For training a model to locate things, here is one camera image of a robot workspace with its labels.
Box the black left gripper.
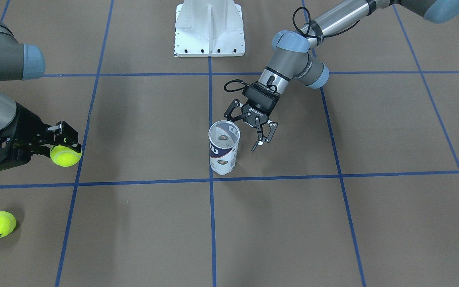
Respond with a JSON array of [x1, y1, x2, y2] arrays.
[[223, 84, 281, 153]]

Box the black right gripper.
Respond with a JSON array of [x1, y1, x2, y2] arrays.
[[8, 104, 82, 160]]

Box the Roland Garros tennis ball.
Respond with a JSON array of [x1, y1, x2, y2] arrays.
[[50, 147, 82, 167]]

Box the clear tennis ball can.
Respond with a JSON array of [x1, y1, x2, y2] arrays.
[[208, 120, 241, 175]]

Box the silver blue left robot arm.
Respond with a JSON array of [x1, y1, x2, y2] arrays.
[[224, 0, 459, 147]]

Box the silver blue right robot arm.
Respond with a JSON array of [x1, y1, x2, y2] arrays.
[[0, 20, 82, 164]]

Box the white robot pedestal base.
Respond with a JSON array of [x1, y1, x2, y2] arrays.
[[174, 0, 246, 57]]

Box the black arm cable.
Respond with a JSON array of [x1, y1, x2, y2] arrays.
[[224, 6, 361, 93]]

